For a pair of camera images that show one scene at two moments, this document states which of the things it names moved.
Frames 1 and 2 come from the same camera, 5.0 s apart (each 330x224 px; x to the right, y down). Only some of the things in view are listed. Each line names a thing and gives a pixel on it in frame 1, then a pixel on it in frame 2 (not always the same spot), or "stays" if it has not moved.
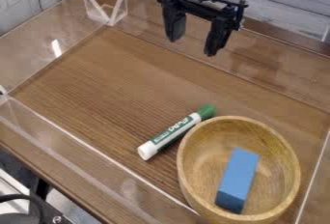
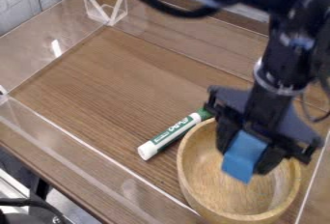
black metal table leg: [42, 188] stays
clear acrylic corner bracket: [109, 14] stays
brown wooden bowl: [202, 155] stays
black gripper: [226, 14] → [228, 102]
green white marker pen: [146, 150] stays
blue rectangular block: [234, 191] → [244, 155]
